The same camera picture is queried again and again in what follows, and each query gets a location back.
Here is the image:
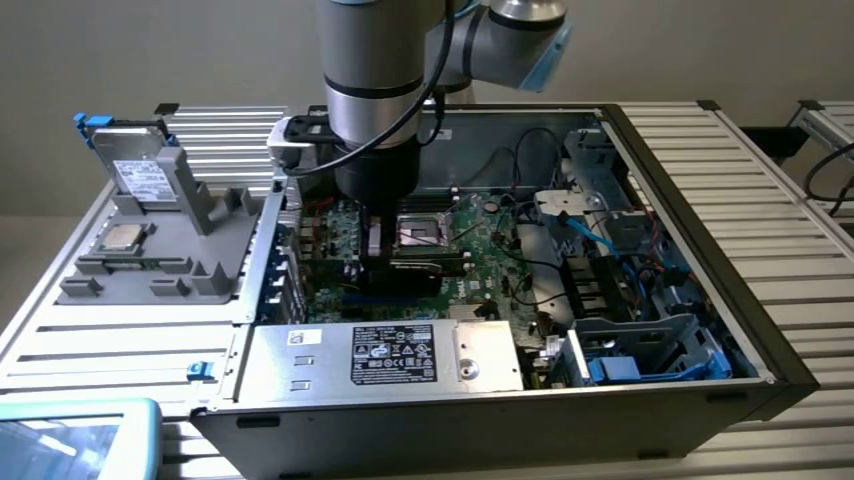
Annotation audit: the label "CPU socket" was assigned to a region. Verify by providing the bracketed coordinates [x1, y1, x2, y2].
[396, 212, 464, 252]

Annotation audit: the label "silver chipset heatsink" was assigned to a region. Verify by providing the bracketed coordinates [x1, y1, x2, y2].
[445, 303, 510, 332]

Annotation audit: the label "blue disk carrier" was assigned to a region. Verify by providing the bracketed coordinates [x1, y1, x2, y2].
[71, 112, 114, 151]

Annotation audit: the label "silver CPU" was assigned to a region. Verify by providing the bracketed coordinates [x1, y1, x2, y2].
[95, 223, 159, 257]

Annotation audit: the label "black loose cable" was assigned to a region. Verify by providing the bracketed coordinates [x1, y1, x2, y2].
[803, 143, 854, 217]

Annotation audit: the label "silver drive bracket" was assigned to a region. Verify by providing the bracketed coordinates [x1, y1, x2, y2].
[533, 188, 604, 217]

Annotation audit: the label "green RAM stick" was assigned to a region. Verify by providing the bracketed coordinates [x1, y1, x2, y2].
[75, 256, 187, 270]

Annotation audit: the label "black graphics card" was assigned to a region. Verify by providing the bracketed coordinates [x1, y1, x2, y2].
[390, 258, 446, 300]

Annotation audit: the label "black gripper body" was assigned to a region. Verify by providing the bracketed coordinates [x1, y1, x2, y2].
[333, 141, 424, 302]

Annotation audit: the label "grey parts rack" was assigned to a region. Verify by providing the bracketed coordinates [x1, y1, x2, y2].
[55, 144, 264, 307]

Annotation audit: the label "silver case side panel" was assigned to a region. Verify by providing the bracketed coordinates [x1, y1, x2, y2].
[0, 177, 290, 419]

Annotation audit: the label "black RAM slots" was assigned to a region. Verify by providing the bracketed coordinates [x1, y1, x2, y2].
[398, 195, 464, 215]

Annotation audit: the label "green motherboard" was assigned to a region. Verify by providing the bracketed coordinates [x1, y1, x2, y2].
[293, 192, 546, 324]

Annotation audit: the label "silver hard disk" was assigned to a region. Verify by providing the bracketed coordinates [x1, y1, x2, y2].
[91, 126, 183, 204]

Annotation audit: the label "teal-framed tablet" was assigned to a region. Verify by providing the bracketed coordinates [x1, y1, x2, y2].
[0, 397, 163, 480]

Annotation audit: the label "open black PC case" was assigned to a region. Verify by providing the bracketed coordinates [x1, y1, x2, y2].
[190, 102, 821, 480]

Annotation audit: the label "silver power supply unit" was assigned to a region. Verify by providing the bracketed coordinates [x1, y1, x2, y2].
[233, 319, 528, 407]

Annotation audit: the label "blue data wire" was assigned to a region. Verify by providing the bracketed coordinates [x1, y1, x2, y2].
[558, 209, 646, 321]

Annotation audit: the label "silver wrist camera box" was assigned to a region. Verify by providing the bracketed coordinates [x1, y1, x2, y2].
[266, 113, 342, 167]

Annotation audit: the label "grey disk bay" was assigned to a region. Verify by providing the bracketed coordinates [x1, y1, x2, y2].
[564, 312, 740, 387]

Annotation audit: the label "blue bay carrier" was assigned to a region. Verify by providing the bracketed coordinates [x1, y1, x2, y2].
[585, 355, 644, 385]

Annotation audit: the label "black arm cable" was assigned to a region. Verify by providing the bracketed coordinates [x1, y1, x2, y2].
[284, 0, 462, 176]

